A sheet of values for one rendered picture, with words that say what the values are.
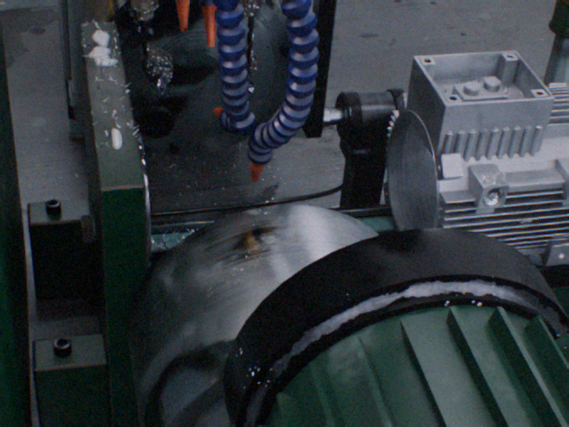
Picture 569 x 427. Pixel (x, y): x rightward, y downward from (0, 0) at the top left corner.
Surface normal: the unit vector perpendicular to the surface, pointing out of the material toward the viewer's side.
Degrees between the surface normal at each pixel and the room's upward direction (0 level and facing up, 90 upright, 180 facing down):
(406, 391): 22
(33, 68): 0
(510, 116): 90
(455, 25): 0
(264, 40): 90
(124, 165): 0
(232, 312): 28
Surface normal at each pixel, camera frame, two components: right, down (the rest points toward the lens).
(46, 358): 0.07, -0.79
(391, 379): -0.30, -0.70
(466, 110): 0.23, 0.61
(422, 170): 0.24, 0.17
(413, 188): 0.22, -0.09
